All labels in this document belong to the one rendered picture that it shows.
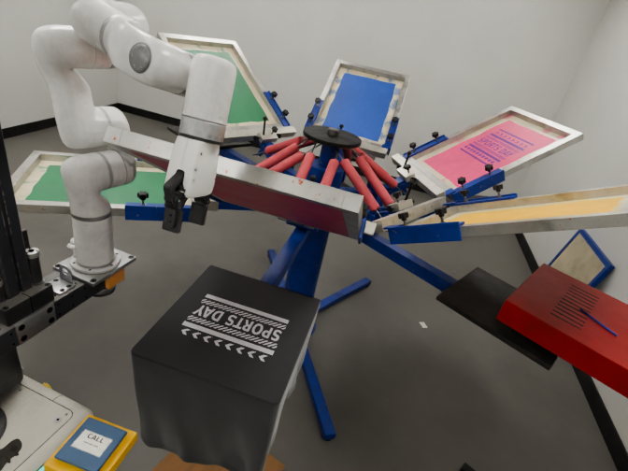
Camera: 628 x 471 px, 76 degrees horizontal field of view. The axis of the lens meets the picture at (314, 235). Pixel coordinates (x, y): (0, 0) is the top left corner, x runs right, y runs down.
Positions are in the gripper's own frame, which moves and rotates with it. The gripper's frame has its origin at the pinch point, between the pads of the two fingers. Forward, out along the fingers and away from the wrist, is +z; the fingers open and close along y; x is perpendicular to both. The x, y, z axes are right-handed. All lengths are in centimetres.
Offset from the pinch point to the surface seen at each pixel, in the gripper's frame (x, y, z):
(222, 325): -4, -46, 42
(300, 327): 19, -56, 39
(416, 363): 86, -185, 99
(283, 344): 17, -47, 42
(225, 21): -217, -454, -142
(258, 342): 9, -44, 43
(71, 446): -15, 1, 54
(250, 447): 17, -34, 70
